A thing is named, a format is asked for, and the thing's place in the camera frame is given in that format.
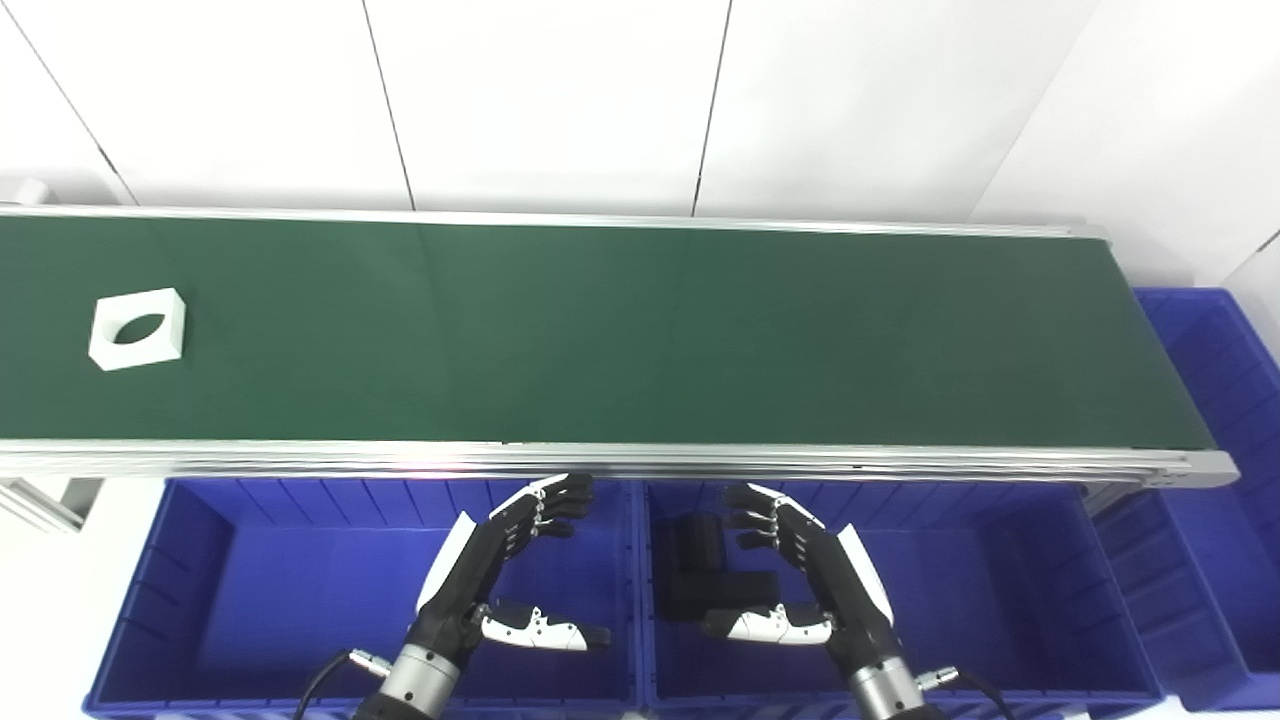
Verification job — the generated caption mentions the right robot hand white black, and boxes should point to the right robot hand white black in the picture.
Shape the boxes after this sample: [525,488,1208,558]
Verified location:
[703,483,896,661]

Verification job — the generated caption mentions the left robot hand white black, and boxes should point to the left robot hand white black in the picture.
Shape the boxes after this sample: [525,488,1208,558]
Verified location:
[415,473,613,666]

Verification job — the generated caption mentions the white square part with hole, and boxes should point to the white square part with hole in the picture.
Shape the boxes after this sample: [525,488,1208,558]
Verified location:
[88,288,187,372]

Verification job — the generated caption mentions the black T-shaped part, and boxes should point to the black T-shaped part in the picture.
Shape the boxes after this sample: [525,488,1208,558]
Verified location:
[663,512,781,623]

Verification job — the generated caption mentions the blue plastic bin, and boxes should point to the blue plastic bin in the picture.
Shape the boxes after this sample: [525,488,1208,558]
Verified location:
[1090,288,1280,711]
[640,482,1166,713]
[82,478,641,717]

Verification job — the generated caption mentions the aluminium conveyor leg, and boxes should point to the aluminium conveyor leg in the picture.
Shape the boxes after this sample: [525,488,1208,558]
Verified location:
[0,478,106,533]

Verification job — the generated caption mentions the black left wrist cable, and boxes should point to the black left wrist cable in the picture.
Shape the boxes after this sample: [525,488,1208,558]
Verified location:
[293,648,393,720]

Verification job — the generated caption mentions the green conveyor belt aluminium frame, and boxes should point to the green conveyor belt aluminium frame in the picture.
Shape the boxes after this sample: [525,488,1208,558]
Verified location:
[0,205,1241,491]

